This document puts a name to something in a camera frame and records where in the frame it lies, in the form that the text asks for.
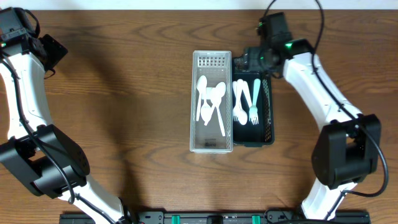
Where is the white plastic fork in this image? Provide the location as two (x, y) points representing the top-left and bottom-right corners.
(233, 81), (240, 121)
(243, 81), (252, 108)

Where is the white plastic spoon crosswise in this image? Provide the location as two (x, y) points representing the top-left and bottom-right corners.
(210, 82), (226, 128)

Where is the mint green plastic fork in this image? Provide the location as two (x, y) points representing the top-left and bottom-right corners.
(249, 78), (261, 125)

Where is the short white plastic spoon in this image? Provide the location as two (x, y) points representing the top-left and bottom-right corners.
(237, 79), (248, 125)

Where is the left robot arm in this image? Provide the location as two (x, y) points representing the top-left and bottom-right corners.
(1, 7), (137, 223)

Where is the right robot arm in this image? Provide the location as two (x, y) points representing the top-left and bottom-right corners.
(234, 12), (389, 221)

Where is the clear plastic basket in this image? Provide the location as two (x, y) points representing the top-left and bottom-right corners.
(190, 50), (233, 154)

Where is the black plastic basket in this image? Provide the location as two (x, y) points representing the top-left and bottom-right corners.
(232, 54), (275, 147)

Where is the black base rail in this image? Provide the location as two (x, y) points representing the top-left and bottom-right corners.
(59, 209), (371, 224)

